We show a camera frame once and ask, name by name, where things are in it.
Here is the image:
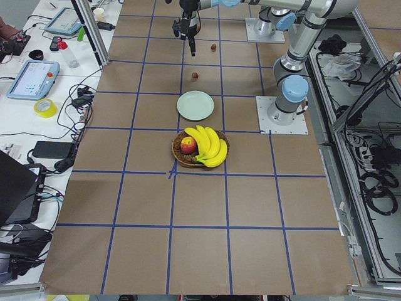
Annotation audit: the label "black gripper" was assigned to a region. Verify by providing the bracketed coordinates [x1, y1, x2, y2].
[179, 0, 199, 11]
[172, 11, 201, 56]

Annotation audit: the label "strawberry plate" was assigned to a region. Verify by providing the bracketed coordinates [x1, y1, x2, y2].
[191, 72, 199, 80]

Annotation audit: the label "pale green plate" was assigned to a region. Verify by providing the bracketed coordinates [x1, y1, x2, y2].
[177, 90, 214, 121]

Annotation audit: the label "paper cup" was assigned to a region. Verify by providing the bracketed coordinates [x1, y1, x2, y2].
[93, 8, 105, 22]

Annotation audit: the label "green marker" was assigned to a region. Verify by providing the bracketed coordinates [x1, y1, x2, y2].
[77, 26, 86, 42]

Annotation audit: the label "red yellow apple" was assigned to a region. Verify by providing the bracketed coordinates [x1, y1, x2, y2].
[180, 136, 197, 154]

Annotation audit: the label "clear bottle red cap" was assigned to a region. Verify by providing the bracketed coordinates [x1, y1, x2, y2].
[57, 38, 80, 68]

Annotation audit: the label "far blue teach pendant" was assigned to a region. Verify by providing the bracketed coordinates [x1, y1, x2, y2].
[44, 7, 81, 36]

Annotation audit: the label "blue teach pendant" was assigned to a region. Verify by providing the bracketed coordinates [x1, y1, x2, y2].
[6, 60, 60, 100]
[44, 7, 81, 36]

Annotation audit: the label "yellow banana bunch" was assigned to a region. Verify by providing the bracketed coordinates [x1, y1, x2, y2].
[184, 125, 229, 168]

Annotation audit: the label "brown wicker basket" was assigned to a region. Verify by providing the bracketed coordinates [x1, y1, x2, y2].
[171, 130, 229, 167]

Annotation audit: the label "black phone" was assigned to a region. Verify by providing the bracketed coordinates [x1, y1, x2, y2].
[49, 36, 62, 52]

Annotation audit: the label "black cloth bundle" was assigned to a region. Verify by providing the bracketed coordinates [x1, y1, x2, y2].
[318, 34, 347, 56]

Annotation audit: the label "black round bowl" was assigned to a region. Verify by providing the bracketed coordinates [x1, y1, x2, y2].
[28, 50, 44, 61]

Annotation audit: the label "white crumpled cloth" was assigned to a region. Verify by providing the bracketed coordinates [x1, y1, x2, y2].
[322, 54, 361, 80]

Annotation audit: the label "yellow tape roll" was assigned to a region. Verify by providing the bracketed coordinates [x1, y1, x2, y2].
[34, 98, 58, 118]

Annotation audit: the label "near blue teach pendant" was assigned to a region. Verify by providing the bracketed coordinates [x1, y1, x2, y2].
[6, 60, 60, 100]

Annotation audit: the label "black power adapter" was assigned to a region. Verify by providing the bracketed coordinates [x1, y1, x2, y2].
[32, 141, 73, 159]

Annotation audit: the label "black laptop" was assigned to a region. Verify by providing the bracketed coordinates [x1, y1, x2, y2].
[1, 152, 45, 226]

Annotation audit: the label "aluminium frame post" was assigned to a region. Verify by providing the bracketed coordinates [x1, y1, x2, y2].
[71, 0, 110, 67]

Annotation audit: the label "coiled black cables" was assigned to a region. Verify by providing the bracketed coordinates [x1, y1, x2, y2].
[358, 171, 400, 217]

